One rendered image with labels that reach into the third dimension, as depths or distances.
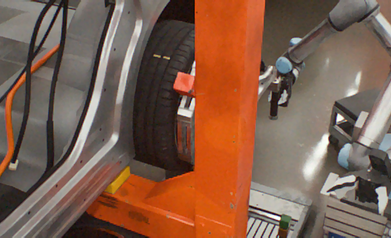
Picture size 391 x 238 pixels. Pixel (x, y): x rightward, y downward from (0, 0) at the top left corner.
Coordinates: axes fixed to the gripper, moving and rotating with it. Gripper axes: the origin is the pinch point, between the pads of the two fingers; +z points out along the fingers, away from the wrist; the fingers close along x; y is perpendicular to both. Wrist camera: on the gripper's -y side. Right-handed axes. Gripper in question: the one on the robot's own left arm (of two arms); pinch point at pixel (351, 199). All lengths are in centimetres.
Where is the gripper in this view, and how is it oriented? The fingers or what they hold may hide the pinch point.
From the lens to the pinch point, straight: 147.9
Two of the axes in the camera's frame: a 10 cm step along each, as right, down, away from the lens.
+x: -7.3, -2.8, 6.2
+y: 1.0, 8.6, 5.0
